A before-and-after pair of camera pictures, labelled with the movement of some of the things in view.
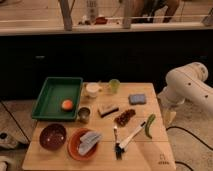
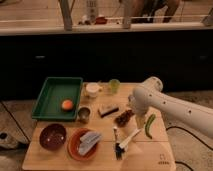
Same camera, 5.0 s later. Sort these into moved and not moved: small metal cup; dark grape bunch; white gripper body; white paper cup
Moved: white gripper body
Not moved: dark grape bunch; small metal cup; white paper cup
